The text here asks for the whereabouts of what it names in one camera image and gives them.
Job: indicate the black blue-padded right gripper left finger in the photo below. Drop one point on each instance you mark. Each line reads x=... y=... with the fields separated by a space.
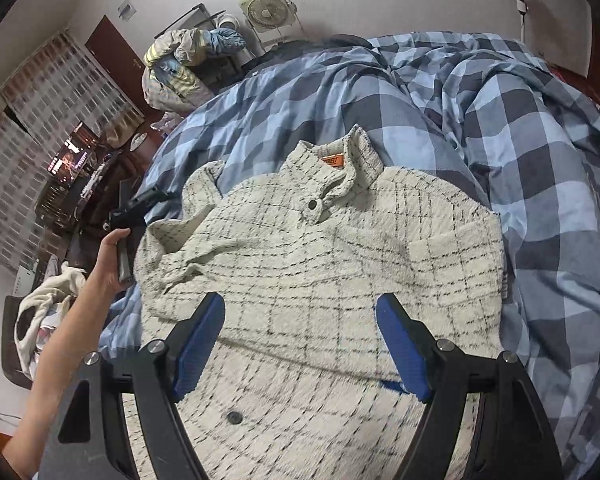
x=90 y=439

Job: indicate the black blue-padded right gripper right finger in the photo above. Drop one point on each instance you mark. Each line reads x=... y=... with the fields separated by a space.
x=512 y=438

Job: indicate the cream plaid tweed jacket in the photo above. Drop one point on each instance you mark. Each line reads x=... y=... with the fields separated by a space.
x=300 y=383

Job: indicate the person's left forearm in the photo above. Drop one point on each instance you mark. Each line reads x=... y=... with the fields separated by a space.
x=77 y=335

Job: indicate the white clothes in basket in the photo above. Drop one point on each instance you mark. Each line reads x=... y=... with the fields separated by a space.
x=40 y=313

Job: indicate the pile of crumpled clothes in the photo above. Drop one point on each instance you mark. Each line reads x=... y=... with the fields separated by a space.
x=169 y=82

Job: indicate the person's left hand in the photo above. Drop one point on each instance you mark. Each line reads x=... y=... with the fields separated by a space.
x=105 y=275

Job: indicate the dark wooden dresser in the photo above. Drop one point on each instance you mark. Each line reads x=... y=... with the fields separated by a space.
x=73 y=214

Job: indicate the colourful box on dresser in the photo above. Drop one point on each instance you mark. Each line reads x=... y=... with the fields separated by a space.
x=74 y=153

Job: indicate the patterned window curtain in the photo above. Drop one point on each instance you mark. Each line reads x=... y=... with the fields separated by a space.
x=57 y=88

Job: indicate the dark wooden door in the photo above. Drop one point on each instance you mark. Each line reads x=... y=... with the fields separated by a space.
x=123 y=66

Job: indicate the beige box fan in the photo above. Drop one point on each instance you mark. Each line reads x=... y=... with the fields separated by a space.
x=268 y=15

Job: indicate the blue checkered duvet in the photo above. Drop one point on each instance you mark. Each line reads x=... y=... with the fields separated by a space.
x=481 y=112

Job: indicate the white wall switch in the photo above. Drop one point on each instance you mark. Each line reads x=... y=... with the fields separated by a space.
x=126 y=10

